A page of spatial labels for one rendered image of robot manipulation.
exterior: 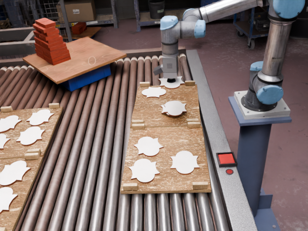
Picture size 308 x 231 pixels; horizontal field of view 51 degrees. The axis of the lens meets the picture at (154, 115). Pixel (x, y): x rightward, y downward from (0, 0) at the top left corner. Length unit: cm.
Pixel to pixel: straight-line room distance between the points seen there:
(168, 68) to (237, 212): 68
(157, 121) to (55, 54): 84
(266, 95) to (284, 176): 126
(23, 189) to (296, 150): 227
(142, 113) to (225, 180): 59
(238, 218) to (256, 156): 80
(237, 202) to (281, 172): 153
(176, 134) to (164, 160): 18
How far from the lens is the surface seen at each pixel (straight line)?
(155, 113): 167
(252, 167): 202
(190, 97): 179
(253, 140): 189
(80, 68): 201
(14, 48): 271
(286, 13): 142
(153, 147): 144
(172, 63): 147
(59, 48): 211
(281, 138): 310
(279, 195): 259
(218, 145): 149
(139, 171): 133
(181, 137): 150
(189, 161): 136
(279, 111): 178
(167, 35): 142
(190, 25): 142
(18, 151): 162
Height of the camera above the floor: 187
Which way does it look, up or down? 34 degrees down
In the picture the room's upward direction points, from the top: 5 degrees counter-clockwise
